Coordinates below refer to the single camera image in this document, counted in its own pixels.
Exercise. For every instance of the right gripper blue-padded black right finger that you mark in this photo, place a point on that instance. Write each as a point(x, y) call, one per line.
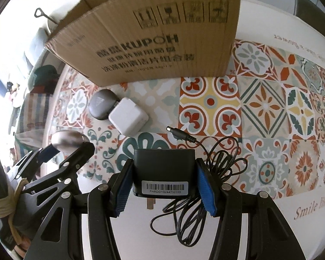
point(269, 234)

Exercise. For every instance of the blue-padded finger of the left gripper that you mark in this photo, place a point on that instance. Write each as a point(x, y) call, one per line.
point(30, 164)

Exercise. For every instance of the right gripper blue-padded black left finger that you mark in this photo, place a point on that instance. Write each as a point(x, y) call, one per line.
point(60, 234)

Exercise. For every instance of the brown cardboard box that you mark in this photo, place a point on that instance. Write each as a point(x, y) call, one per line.
point(115, 41)

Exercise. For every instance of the dark grey chair back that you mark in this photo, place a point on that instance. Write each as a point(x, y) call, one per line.
point(308, 12)

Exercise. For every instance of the silver round metal object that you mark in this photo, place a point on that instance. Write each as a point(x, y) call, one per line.
point(68, 141)

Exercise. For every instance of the green hat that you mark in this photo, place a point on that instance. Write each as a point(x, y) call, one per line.
point(42, 76)

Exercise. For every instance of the white square power adapter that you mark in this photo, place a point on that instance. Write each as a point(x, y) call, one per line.
point(128, 117)

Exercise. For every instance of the dark grey round case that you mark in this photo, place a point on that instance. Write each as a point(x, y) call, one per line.
point(102, 103)

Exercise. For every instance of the black power brick with label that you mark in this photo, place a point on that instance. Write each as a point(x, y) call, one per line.
point(165, 173)

